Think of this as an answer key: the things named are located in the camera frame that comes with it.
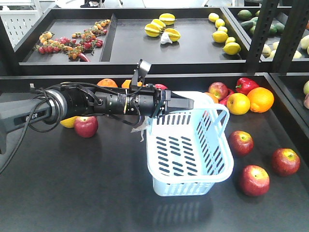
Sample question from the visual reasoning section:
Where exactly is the light blue plastic basket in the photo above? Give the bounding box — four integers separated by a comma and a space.
146, 91, 234, 196

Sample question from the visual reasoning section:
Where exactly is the white garlic bulb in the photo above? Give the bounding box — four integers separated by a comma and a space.
160, 32, 173, 44

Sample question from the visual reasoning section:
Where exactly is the red apple front middle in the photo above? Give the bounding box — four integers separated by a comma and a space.
271, 148, 301, 176

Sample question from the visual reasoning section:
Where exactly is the red apple front left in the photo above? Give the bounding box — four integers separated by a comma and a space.
228, 130, 254, 157

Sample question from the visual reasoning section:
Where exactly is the red apple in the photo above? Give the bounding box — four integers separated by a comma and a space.
271, 148, 301, 176
228, 130, 254, 157
239, 165, 270, 197

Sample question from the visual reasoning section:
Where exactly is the red bell pepper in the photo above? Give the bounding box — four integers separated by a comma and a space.
235, 77, 259, 95

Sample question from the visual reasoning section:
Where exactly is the orange near front apples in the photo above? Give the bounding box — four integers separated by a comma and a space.
247, 87, 274, 113

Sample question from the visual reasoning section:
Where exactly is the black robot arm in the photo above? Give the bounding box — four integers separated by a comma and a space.
0, 82, 194, 171

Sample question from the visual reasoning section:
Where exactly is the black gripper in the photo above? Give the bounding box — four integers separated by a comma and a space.
152, 89, 194, 118

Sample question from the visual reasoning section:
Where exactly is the yellow round fruit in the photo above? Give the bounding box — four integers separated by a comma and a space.
226, 93, 251, 115

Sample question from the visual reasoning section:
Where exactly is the red apple front right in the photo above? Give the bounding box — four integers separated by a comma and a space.
239, 165, 270, 197

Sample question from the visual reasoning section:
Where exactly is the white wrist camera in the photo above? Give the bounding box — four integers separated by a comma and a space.
130, 59, 151, 90

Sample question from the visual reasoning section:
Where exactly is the black wooden display stand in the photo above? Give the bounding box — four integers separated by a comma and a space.
0, 9, 309, 232

